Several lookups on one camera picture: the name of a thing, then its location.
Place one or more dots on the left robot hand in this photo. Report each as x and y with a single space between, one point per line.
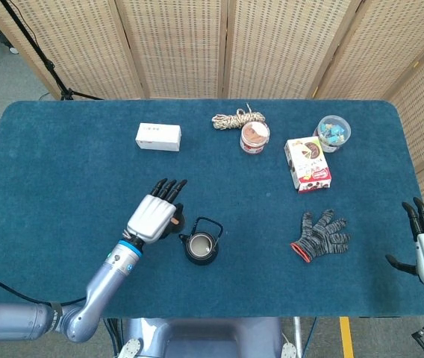
156 216

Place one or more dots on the black teapot lid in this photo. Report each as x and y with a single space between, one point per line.
177 220

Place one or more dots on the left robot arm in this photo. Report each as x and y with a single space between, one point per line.
66 302

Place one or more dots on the black teapot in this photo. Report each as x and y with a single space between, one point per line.
201 244

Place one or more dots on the clear jar brown contents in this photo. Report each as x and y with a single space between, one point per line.
255 137

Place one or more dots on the white cardboard box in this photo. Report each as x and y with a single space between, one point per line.
158 137

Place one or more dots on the grey striped knit glove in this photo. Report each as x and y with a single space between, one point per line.
322 235

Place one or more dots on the blue table mat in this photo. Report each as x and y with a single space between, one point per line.
271 231

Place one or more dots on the yellow floor tape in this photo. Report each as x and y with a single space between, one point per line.
346 337

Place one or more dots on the robot torso base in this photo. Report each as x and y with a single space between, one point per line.
204 337

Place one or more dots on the chocolate cookie box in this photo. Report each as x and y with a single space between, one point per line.
307 164

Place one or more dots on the clear jar of candies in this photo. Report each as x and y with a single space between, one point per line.
332 133

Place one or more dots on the black tripod stand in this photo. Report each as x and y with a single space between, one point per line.
44 59

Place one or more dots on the woven folding screen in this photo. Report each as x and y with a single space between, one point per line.
257 48

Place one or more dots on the office chair caster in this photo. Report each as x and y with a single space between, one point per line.
13 49

